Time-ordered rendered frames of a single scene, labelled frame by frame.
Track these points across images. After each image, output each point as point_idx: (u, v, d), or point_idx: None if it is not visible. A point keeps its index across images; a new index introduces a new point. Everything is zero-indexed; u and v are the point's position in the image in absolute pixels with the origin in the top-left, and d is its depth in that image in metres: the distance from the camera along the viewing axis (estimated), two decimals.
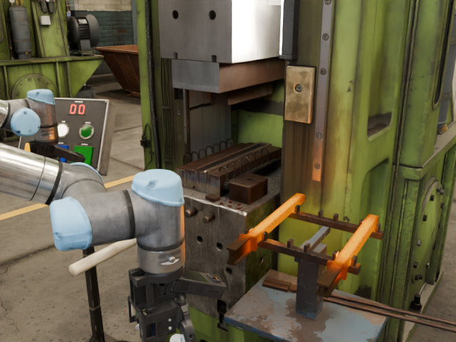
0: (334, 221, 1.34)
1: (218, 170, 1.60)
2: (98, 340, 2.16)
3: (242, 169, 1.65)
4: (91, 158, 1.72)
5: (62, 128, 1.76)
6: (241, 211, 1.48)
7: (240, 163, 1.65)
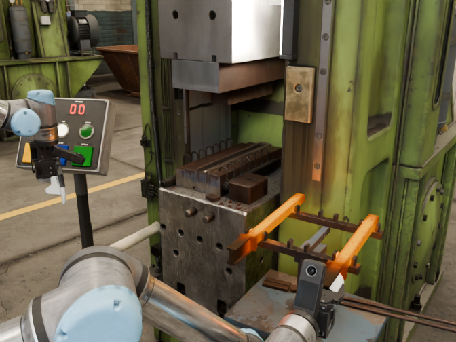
0: (334, 221, 1.34)
1: (218, 170, 1.60)
2: None
3: (242, 169, 1.65)
4: (91, 158, 1.72)
5: (62, 128, 1.76)
6: (241, 211, 1.48)
7: (240, 163, 1.65)
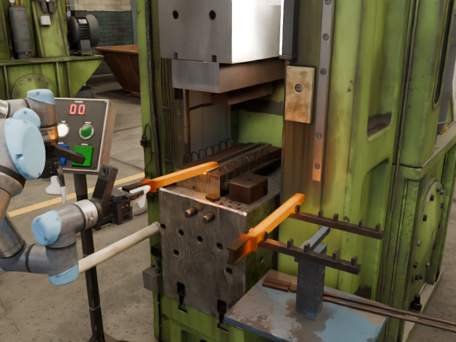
0: (334, 221, 1.34)
1: (218, 170, 1.60)
2: (98, 340, 2.16)
3: (242, 169, 1.65)
4: (91, 158, 1.72)
5: (62, 128, 1.76)
6: (241, 211, 1.48)
7: (240, 163, 1.65)
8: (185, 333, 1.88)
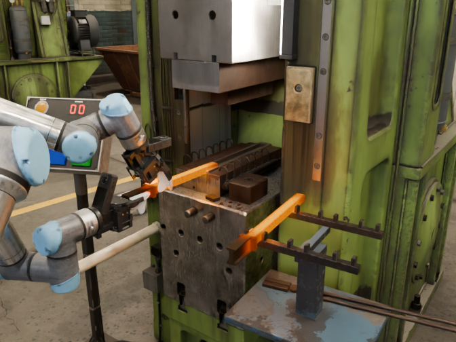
0: (334, 221, 1.34)
1: (218, 170, 1.60)
2: (98, 340, 2.16)
3: (242, 169, 1.65)
4: (91, 158, 1.72)
5: None
6: (241, 211, 1.48)
7: (240, 163, 1.65)
8: (185, 333, 1.88)
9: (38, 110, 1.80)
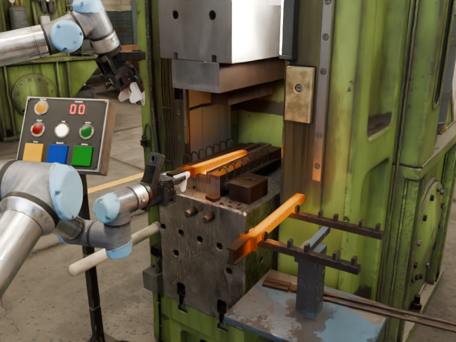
0: (334, 221, 1.34)
1: (218, 170, 1.60)
2: (98, 340, 2.16)
3: (242, 169, 1.65)
4: (91, 158, 1.72)
5: (62, 128, 1.76)
6: (241, 211, 1.48)
7: (240, 163, 1.65)
8: (185, 333, 1.88)
9: (38, 110, 1.80)
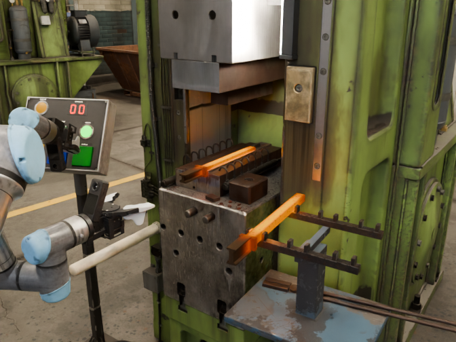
0: (334, 221, 1.34)
1: (218, 170, 1.60)
2: (98, 340, 2.16)
3: (242, 169, 1.65)
4: (91, 158, 1.72)
5: None
6: (241, 211, 1.48)
7: (240, 163, 1.65)
8: (185, 333, 1.88)
9: (38, 110, 1.80)
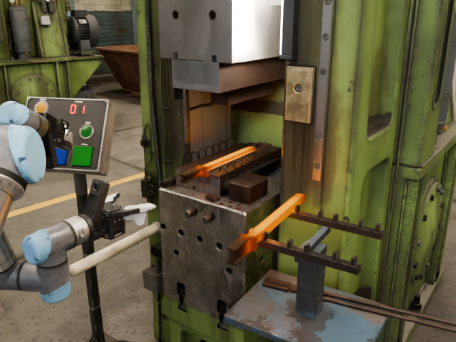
0: (334, 221, 1.34)
1: (218, 170, 1.60)
2: (98, 340, 2.16)
3: (242, 169, 1.65)
4: (91, 158, 1.72)
5: None
6: (241, 211, 1.48)
7: (240, 163, 1.65)
8: (185, 333, 1.88)
9: (38, 110, 1.80)
